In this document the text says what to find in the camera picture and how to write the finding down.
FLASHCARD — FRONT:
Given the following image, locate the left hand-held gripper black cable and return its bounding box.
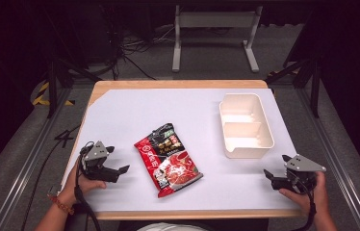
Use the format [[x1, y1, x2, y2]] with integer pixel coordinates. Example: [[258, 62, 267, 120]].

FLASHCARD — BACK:
[[73, 142, 103, 231]]

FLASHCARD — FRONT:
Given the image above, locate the white divided plastic container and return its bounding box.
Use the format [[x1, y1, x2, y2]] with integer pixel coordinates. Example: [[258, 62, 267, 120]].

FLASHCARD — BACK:
[[219, 92, 275, 160]]

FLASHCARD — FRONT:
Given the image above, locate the white metal stand frame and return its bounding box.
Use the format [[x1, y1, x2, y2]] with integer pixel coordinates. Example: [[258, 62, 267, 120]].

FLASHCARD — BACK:
[[171, 4, 264, 74]]

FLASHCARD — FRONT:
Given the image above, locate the bundle of black floor cables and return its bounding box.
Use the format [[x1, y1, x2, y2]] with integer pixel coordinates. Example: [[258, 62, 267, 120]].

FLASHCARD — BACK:
[[102, 18, 176, 81]]

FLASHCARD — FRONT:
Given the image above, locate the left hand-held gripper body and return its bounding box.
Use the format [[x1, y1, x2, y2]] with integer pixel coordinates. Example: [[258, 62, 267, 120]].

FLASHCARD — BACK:
[[78, 140, 120, 184]]

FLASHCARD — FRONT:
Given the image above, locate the person's white clothing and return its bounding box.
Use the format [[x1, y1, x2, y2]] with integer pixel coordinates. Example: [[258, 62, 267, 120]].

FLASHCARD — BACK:
[[136, 222, 209, 231]]

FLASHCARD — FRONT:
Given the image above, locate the red and black sauce packet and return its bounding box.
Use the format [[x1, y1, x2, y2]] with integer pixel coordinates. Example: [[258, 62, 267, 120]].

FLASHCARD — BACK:
[[133, 122, 204, 199]]

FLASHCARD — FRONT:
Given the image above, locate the right hand-held gripper black cable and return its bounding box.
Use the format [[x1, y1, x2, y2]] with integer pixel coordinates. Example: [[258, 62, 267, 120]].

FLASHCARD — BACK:
[[292, 171, 318, 231]]

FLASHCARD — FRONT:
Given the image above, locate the person's right hand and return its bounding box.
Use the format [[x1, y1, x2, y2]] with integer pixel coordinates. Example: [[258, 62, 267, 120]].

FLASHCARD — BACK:
[[278, 171, 330, 219]]

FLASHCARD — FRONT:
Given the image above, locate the black metal stand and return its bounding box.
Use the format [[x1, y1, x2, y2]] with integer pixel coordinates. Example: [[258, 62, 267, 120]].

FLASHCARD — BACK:
[[265, 56, 322, 119], [44, 56, 103, 119]]

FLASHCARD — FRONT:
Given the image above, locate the thin black floor cable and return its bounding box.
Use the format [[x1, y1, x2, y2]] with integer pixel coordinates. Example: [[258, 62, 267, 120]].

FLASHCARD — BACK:
[[19, 141, 64, 231]]

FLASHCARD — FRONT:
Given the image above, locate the brown bead bracelet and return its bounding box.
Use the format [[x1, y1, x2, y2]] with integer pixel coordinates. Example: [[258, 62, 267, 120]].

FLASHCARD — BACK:
[[48, 195, 76, 217]]

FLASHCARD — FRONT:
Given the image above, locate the hand-held gripper black cable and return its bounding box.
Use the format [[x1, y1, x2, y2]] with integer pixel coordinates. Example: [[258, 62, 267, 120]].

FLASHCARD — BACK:
[[292, 171, 318, 231], [73, 142, 103, 231]]

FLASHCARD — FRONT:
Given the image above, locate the person's left hand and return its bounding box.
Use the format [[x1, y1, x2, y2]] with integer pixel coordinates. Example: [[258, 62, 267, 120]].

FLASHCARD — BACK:
[[60, 159, 108, 207]]

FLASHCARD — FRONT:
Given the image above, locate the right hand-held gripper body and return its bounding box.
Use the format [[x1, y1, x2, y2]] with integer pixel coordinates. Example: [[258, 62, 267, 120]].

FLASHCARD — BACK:
[[270, 154, 327, 194]]

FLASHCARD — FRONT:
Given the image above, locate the aluminium floor rail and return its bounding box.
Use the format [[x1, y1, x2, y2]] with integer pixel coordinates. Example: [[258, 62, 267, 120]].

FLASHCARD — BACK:
[[0, 86, 73, 231], [296, 86, 360, 231]]

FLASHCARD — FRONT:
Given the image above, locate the white table mat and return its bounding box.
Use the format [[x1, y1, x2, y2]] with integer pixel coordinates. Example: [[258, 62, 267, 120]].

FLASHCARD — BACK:
[[62, 88, 301, 214]]

